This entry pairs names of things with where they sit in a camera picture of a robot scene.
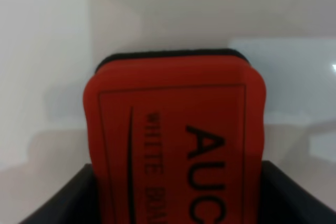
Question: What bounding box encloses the red whiteboard eraser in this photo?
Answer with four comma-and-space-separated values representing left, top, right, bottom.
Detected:
83, 49, 266, 223

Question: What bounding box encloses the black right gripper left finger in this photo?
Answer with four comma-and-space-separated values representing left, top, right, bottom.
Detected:
21, 164, 101, 224

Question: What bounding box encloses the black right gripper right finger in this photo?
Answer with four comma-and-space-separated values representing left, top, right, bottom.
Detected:
258, 161, 336, 224

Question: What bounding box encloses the white whiteboard with aluminium frame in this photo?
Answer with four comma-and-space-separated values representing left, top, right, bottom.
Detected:
229, 38, 335, 126

